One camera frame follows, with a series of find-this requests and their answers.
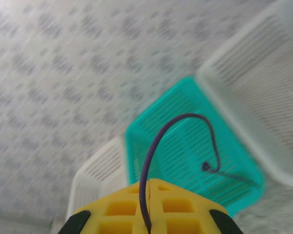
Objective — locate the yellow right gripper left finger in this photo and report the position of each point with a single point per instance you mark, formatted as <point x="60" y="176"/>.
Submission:
<point x="100" y="204"/>

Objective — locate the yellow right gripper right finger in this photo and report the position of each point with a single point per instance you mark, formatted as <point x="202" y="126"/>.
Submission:
<point x="200" y="204"/>

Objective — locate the white plastic mesh basket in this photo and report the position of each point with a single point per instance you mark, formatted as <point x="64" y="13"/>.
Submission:
<point x="100" y="165"/>
<point x="258" y="97"/>

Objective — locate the teal plastic mesh basket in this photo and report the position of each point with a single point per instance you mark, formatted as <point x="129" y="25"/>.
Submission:
<point x="185" y="146"/>

